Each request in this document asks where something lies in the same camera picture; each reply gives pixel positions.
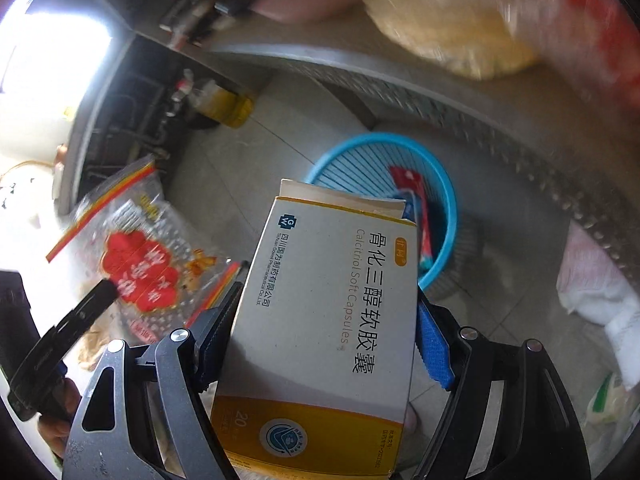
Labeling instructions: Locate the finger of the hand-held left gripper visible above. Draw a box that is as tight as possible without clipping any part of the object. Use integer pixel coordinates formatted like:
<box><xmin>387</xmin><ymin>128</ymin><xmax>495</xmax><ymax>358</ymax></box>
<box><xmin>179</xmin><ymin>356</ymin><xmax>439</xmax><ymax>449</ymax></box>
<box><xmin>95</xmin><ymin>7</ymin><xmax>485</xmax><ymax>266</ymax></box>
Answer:
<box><xmin>45</xmin><ymin>279</ymin><xmax>120</xmax><ymax>356</ymax></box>

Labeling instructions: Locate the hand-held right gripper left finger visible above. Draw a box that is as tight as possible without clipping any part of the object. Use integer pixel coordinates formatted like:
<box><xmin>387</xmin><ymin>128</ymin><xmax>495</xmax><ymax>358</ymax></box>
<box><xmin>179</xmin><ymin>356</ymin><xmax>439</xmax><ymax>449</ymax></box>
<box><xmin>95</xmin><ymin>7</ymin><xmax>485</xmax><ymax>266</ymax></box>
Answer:
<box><xmin>62</xmin><ymin>280</ymin><xmax>246</xmax><ymax>480</ymax></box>

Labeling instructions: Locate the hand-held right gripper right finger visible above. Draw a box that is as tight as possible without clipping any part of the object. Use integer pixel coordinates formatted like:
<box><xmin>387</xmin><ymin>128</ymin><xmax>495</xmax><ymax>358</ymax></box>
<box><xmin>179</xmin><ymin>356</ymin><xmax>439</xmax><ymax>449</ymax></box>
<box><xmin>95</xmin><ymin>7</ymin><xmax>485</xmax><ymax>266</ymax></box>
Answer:
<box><xmin>412</xmin><ymin>290</ymin><xmax>593</xmax><ymax>480</ymax></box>

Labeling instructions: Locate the person's left hand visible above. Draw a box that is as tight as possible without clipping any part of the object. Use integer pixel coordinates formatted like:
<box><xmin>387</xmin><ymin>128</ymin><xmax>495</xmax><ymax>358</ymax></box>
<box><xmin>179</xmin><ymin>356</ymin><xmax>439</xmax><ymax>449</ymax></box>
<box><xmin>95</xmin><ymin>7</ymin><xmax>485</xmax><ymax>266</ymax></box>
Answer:
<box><xmin>37</xmin><ymin>377</ymin><xmax>82</xmax><ymax>458</ymax></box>

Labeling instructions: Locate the white yellow medicine box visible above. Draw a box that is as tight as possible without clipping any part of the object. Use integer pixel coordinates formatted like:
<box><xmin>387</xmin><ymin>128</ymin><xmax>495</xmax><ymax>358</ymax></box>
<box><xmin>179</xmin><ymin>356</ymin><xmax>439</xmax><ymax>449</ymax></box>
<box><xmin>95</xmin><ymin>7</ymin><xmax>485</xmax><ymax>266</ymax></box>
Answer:
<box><xmin>209</xmin><ymin>178</ymin><xmax>420</xmax><ymax>476</ymax></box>

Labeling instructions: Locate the blue plastic mesh basket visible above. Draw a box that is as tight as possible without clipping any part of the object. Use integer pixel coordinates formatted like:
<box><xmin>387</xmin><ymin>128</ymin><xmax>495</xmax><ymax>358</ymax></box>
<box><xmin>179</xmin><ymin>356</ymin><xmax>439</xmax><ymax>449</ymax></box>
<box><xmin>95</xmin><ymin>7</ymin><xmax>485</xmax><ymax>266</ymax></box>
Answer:
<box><xmin>304</xmin><ymin>133</ymin><xmax>483</xmax><ymax>303</ymax></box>

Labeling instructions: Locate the red plastic bag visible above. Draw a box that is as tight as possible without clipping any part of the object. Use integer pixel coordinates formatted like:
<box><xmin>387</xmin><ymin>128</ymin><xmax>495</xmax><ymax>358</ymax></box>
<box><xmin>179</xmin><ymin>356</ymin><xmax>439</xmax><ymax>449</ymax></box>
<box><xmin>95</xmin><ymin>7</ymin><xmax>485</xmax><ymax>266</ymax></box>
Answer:
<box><xmin>540</xmin><ymin>0</ymin><xmax>640</xmax><ymax>101</ymax></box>

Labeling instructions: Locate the red snack packet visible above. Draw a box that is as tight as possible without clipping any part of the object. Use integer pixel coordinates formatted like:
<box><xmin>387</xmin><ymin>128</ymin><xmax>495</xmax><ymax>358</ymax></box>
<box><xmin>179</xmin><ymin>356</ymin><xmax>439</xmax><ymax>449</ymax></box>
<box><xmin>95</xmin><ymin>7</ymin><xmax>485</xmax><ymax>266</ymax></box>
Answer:
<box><xmin>389</xmin><ymin>166</ymin><xmax>435</xmax><ymax>272</ymax></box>

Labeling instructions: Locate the yellow cooking oil bottle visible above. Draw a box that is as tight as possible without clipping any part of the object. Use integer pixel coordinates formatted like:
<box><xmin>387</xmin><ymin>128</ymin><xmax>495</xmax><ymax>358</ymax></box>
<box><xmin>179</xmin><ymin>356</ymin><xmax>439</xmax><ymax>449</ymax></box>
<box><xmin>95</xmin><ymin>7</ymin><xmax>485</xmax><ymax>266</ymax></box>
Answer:
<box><xmin>172</xmin><ymin>69</ymin><xmax>257</xmax><ymax>131</ymax></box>

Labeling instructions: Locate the green white packet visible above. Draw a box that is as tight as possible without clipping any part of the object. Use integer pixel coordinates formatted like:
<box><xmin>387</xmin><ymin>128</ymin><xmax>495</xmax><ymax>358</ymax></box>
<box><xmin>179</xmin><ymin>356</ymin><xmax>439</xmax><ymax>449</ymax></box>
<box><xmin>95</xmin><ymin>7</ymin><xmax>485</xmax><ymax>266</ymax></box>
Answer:
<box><xmin>587</xmin><ymin>372</ymin><xmax>632</xmax><ymax>428</ymax></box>

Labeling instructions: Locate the clear zip bag red label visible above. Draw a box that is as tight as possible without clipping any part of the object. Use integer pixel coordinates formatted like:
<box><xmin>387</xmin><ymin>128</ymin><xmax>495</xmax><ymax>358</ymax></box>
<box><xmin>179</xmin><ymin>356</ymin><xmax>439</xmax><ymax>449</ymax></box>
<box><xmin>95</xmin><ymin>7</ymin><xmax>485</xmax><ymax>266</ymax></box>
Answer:
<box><xmin>46</xmin><ymin>155</ymin><xmax>251</xmax><ymax>346</ymax></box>

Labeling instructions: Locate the yellow plastic bag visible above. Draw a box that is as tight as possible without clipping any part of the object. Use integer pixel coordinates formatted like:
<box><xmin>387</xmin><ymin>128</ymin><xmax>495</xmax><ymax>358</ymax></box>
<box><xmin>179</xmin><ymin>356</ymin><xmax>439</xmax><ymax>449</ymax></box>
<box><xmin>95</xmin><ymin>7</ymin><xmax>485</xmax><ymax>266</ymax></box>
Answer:
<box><xmin>360</xmin><ymin>0</ymin><xmax>541</xmax><ymax>78</ymax></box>

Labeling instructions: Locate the perforated metal shelf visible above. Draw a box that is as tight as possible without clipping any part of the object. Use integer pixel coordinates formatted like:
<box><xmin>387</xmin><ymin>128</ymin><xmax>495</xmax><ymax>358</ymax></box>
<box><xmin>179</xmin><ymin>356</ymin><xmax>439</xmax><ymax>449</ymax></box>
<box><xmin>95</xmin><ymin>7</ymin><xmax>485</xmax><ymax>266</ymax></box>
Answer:
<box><xmin>135</xmin><ymin>10</ymin><xmax>640</xmax><ymax>271</ymax></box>

